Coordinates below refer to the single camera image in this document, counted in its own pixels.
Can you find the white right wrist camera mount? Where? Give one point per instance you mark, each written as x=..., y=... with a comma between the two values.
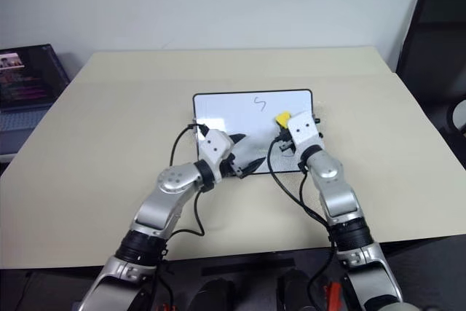
x=304, y=130

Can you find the open laptop with lit screen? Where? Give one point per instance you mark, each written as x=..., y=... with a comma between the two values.
x=25, y=78

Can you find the small black-framed whiteboard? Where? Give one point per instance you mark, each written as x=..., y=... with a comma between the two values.
x=236, y=114

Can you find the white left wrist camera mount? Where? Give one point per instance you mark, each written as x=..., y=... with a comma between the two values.
x=215, y=145

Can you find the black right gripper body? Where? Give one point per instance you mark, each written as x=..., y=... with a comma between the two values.
x=287, y=144

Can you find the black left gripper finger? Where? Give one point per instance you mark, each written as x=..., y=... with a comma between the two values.
x=237, y=141
x=255, y=166

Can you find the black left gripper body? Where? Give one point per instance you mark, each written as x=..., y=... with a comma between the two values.
x=233, y=168

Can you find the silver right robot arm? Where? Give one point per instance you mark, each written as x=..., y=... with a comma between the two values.
x=338, y=194

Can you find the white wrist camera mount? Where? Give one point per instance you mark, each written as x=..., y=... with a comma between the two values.
x=215, y=145
x=304, y=130

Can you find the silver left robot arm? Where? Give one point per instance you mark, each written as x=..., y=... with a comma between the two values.
x=164, y=194

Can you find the yellow eraser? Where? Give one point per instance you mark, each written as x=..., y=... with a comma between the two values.
x=282, y=118

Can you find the black office chair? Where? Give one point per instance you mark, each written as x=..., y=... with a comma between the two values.
x=433, y=41

